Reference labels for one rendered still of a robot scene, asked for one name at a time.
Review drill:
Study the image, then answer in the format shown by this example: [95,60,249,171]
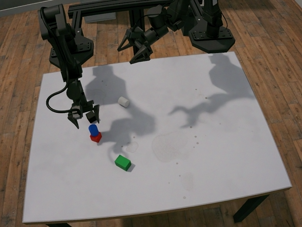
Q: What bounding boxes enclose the white cylinder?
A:
[118,97,130,107]

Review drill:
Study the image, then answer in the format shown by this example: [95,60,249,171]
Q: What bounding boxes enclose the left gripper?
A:
[117,27,159,64]

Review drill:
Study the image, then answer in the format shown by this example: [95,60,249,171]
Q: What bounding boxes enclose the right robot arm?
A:
[38,4,91,100]

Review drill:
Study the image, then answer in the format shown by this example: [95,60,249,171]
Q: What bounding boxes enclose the blue cylinder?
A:
[88,124,99,137]

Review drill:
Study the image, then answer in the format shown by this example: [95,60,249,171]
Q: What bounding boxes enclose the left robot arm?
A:
[125,0,233,41]

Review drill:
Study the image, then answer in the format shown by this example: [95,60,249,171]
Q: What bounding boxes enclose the red cube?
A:
[90,132,102,143]

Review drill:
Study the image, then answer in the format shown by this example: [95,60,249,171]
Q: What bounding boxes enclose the green rectangular block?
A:
[115,155,131,171]

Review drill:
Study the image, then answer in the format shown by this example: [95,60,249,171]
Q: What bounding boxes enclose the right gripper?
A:
[67,92,100,129]

